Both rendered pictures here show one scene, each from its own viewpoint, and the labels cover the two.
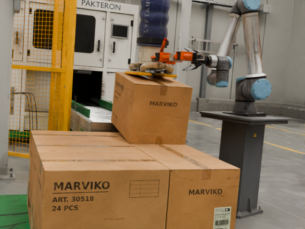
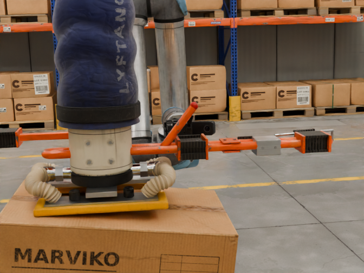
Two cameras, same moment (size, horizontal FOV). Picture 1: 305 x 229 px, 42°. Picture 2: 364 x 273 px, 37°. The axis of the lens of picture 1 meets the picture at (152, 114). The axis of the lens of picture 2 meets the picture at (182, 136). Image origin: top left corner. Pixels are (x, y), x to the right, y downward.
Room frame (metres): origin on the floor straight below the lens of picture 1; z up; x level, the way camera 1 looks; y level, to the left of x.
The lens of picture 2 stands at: (2.36, 1.42, 1.45)
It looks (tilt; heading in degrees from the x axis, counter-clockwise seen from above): 11 degrees down; 283
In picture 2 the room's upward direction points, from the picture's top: 2 degrees counter-clockwise
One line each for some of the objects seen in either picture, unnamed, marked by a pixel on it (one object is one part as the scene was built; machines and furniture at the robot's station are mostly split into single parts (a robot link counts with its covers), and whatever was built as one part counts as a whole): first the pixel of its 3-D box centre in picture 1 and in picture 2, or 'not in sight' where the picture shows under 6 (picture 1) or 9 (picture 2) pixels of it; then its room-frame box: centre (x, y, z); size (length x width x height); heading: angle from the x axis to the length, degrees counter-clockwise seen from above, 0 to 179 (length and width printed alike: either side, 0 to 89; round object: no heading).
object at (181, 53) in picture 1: (184, 56); (312, 141); (2.35, -0.16, 1.12); 0.08 x 0.07 x 0.05; 20
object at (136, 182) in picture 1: (116, 177); not in sight; (2.44, 0.19, 0.34); 1.20 x 1.00 x 0.40; 20
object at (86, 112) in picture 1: (72, 105); not in sight; (4.52, 0.92, 0.60); 1.60 x 0.10 x 0.09; 20
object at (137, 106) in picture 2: (152, 41); (98, 109); (2.92, 0.04, 1.24); 0.23 x 0.23 x 0.04
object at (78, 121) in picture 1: (71, 117); not in sight; (4.16, 0.85, 0.50); 2.31 x 0.05 x 0.19; 20
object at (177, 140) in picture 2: (163, 57); (190, 147); (2.68, -0.04, 1.12); 0.10 x 0.08 x 0.06; 110
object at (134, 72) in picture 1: (137, 71); (102, 197); (2.89, 0.13, 1.02); 0.34 x 0.10 x 0.05; 20
